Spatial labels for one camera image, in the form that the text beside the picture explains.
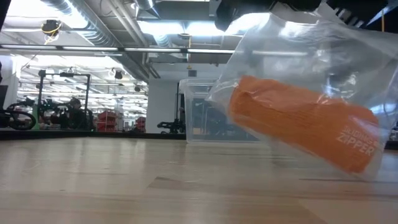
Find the person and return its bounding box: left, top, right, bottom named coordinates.
left=66, top=96, right=91, bottom=131

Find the black monitor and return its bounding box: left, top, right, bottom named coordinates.
left=0, top=84, right=9, bottom=110

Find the clear plastic storage box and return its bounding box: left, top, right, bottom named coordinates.
left=178, top=77, right=261, bottom=144

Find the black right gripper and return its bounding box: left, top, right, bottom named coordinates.
left=325, top=0, right=398, bottom=32

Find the black background gantry frame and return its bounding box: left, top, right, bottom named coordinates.
left=37, top=70, right=92, bottom=130

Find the silver ventilation duct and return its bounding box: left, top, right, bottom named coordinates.
left=40, top=0, right=150, bottom=82

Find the orange elastic bandage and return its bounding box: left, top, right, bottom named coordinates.
left=228, top=75, right=381, bottom=175

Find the clear zipper bag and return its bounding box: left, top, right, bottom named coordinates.
left=205, top=1, right=398, bottom=182

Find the long ceiling light bar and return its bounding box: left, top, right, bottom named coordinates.
left=0, top=44, right=308, bottom=58

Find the red storage bin rack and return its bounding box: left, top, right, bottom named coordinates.
left=96, top=110, right=119, bottom=131
left=134, top=116, right=147, bottom=132

